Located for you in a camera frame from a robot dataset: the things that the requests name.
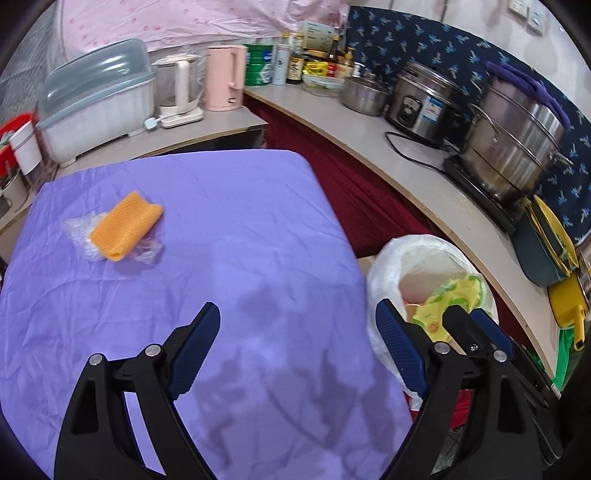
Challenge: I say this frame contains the dark sauce bottle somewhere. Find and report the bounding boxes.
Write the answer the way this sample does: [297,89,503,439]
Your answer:
[286,31,306,85]

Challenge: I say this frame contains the purple tablecloth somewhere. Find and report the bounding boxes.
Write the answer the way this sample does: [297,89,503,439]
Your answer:
[0,148,414,480]

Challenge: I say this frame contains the stack of yellow teal basins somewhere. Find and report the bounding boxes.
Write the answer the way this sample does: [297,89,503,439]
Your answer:
[512,195,581,288]

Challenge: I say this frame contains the navy floral cloth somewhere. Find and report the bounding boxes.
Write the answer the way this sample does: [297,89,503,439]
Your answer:
[345,4,591,243]

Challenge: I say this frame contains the yellow plastic dustpan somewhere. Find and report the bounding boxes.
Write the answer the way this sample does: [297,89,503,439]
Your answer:
[549,271,590,352]

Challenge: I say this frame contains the large steel steamer pot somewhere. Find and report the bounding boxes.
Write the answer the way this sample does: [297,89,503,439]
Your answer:
[456,76,576,207]

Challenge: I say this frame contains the clear container with green lid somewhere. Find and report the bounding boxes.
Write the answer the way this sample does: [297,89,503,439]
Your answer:
[301,74,348,97]

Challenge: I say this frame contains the steel rice cooker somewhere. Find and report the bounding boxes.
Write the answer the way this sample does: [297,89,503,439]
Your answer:
[385,59,468,148]

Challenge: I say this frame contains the pink dotted sheet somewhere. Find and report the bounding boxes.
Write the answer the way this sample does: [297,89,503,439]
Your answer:
[58,0,354,48]

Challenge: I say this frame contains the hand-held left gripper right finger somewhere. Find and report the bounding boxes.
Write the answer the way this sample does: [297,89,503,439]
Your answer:
[375,299,544,480]

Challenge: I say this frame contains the pink electric kettle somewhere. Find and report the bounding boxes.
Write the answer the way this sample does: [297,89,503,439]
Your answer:
[204,45,249,112]

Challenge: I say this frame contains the white canister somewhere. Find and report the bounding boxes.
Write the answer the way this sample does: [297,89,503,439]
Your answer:
[9,120,44,176]

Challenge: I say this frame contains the red plastic basin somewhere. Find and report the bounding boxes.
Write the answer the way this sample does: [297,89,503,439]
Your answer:
[0,113,37,177]

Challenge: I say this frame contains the white green carton box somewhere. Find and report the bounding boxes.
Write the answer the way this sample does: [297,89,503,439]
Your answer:
[297,20,341,52]

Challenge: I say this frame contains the dish box with blue-grey lid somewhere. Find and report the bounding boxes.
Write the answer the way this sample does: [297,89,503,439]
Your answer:
[36,38,158,166]

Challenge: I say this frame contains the grey checked cloth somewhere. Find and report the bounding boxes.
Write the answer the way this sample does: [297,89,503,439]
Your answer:
[0,25,63,123]

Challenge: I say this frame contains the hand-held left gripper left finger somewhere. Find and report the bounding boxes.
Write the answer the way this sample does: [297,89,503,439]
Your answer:
[54,302,221,480]

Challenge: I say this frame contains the purple cloth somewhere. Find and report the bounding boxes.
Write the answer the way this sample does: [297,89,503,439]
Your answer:
[484,61,572,129]

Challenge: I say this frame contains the white glass electric kettle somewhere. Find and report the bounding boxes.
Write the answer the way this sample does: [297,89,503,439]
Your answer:
[151,54,205,129]

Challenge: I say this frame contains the green plastic bag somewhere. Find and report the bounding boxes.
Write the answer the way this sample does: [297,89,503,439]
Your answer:
[551,327,579,394]

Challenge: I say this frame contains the orange sponge cloth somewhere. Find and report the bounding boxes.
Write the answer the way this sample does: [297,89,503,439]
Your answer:
[89,191,165,263]

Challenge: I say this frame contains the black power cable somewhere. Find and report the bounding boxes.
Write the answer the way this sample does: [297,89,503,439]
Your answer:
[385,131,452,176]

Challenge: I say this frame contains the white plastic bin bag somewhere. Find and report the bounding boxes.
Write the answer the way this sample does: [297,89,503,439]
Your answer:
[366,234,500,400]

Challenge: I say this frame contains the yellow green packaging bag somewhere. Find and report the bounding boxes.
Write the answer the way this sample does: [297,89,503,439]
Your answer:
[412,274,486,343]

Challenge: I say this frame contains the clear plastic wrap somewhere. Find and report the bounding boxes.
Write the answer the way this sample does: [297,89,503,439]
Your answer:
[64,213,163,265]

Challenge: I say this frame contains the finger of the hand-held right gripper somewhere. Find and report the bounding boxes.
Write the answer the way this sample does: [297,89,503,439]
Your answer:
[443,304,485,355]
[470,308,515,357]

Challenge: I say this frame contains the small steel pot with lid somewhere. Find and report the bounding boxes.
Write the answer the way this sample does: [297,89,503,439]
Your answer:
[340,75,392,117]

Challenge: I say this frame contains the green tin can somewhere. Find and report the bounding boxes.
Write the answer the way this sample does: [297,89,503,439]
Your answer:
[243,43,274,88]

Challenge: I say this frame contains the dark red curtain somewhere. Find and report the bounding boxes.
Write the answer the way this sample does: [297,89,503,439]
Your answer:
[244,91,432,260]

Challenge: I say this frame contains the black induction cooker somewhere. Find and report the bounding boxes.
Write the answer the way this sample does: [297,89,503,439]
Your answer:
[442,154,530,237]

